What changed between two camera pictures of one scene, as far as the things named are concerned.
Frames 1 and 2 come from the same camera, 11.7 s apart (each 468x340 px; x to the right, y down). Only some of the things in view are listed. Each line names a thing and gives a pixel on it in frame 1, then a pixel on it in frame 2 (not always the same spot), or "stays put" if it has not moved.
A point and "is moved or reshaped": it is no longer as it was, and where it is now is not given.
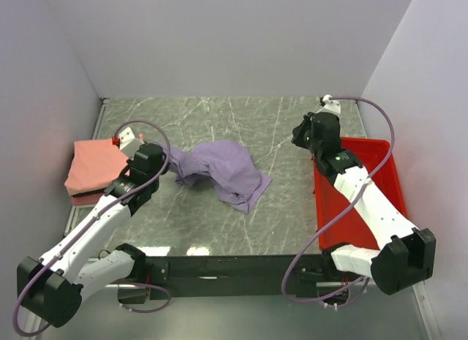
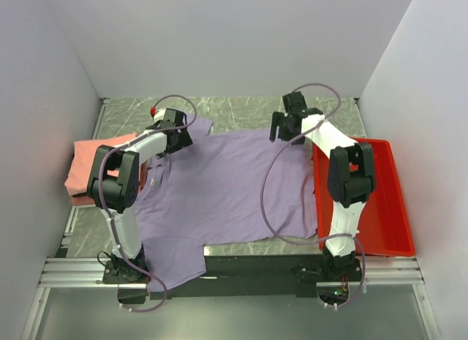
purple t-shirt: [229, 168] is moved or reshaped
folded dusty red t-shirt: [88, 199] stays put
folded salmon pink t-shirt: [93, 164] stays put
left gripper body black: [163, 167] to [183, 141]
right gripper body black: [303, 137] to [288, 134]
